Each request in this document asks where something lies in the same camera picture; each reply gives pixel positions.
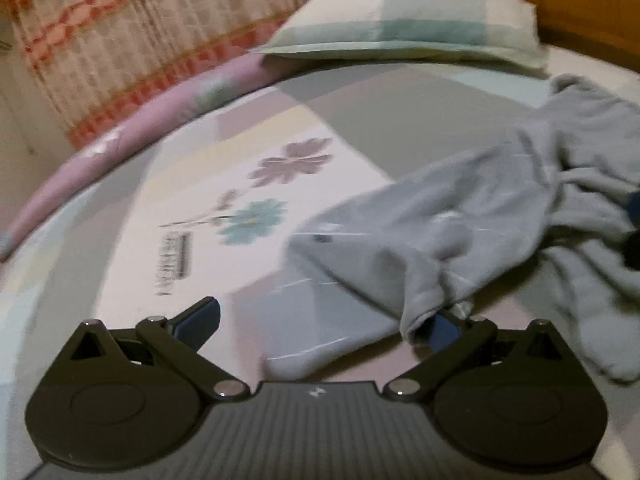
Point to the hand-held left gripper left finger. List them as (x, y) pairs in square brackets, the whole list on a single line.
[(197, 325)]

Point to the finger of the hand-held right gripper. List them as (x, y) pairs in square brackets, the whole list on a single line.
[(632, 252), (632, 209)]

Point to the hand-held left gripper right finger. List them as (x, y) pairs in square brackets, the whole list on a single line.
[(444, 332)]

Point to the grey striped sweatshirt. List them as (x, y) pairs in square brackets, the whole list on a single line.
[(450, 225)]

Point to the purple floral quilt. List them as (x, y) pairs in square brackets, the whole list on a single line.
[(150, 120)]

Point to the wooden headboard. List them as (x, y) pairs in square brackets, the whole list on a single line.
[(575, 0)]

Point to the checked green cream pillow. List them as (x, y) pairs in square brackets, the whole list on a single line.
[(400, 20)]

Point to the beige red patterned curtain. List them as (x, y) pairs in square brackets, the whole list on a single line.
[(125, 25)]

